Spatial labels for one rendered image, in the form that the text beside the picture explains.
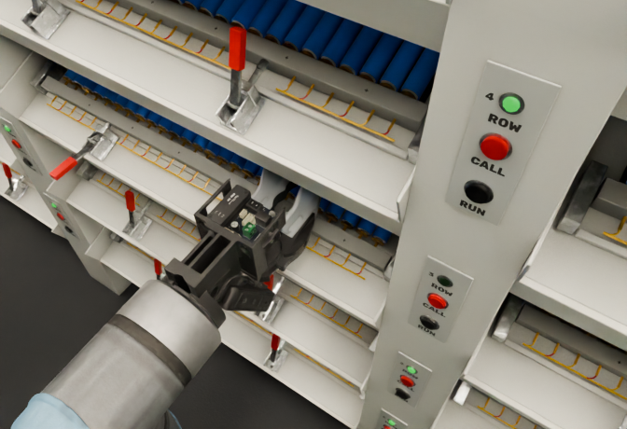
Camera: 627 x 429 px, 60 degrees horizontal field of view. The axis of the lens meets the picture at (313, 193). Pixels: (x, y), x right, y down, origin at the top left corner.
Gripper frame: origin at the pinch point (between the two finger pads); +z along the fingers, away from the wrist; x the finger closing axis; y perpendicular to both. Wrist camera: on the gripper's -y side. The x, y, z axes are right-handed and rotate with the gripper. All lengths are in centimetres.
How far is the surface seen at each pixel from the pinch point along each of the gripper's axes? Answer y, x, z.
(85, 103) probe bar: -2.2, 34.6, -3.3
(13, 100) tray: -3.5, 45.3, -7.7
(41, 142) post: -12.8, 45.6, -7.2
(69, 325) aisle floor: -60, 49, -21
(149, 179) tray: -6.0, 20.4, -6.7
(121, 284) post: -58, 46, -8
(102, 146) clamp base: -4.5, 28.7, -6.7
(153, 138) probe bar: -2.1, 21.9, -3.2
